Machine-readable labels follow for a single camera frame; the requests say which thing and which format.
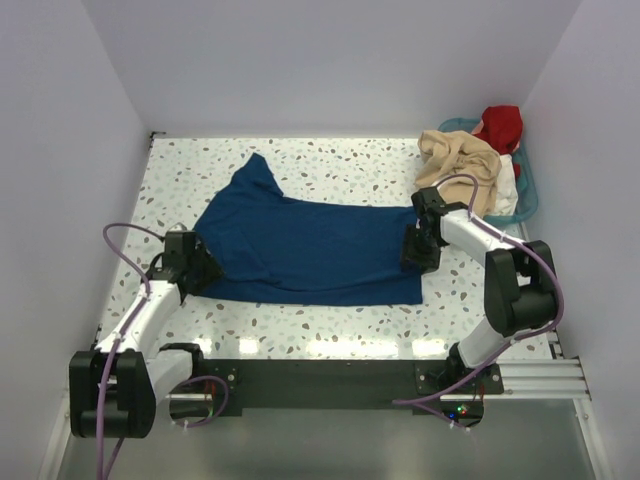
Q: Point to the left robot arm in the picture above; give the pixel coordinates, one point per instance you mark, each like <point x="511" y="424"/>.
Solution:
<point x="116" y="386"/>

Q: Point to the teal laundry basket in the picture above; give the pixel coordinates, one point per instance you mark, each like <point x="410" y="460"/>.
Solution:
<point x="528" y="201"/>

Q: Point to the red t shirt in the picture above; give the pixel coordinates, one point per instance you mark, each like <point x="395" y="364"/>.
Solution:
<point x="501" y="127"/>

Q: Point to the beige t shirt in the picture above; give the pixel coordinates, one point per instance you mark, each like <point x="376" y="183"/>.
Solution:
<point x="449" y="153"/>

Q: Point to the blue printed t shirt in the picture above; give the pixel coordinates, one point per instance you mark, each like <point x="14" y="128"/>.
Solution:
<point x="280" y="250"/>

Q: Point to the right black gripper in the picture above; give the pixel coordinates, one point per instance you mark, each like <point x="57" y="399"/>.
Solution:
<point x="428" y="263"/>

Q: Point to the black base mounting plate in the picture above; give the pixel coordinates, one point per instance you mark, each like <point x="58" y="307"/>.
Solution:
<point x="233" y="386"/>

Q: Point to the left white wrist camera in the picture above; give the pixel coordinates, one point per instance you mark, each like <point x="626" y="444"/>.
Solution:
<point x="179" y="229"/>

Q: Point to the aluminium frame rail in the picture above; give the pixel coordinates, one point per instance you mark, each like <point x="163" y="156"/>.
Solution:
<point x="518" y="379"/>

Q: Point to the white t shirt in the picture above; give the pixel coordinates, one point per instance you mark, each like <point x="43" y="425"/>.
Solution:
<point x="506" y="193"/>

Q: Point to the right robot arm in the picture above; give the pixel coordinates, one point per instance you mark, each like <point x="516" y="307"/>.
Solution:
<point x="521" y="291"/>

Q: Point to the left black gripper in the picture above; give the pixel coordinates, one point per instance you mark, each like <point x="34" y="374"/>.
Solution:
<point x="213" y="271"/>

